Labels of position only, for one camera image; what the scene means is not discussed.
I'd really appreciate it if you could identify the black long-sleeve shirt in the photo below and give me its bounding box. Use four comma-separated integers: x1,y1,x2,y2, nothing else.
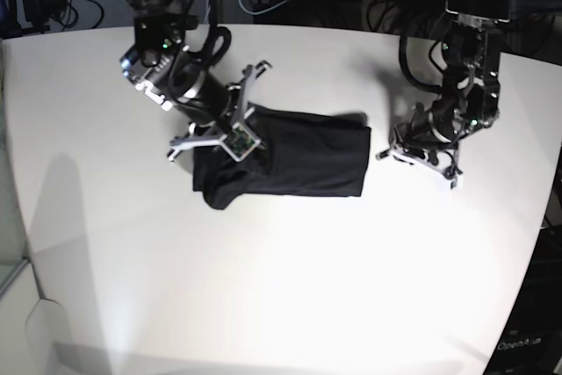
192,106,371,210

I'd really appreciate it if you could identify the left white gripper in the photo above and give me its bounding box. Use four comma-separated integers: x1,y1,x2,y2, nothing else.
376,126,463,190

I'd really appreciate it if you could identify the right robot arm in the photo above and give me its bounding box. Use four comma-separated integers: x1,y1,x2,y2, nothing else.
119,0,271,162

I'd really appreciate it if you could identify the black OpenArm case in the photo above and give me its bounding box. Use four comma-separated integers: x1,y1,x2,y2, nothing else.
484,226,561,374

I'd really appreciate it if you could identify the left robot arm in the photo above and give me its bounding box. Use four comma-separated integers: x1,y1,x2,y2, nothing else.
377,0,515,187

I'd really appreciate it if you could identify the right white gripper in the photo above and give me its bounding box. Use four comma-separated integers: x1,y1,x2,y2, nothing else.
167,61,271,162

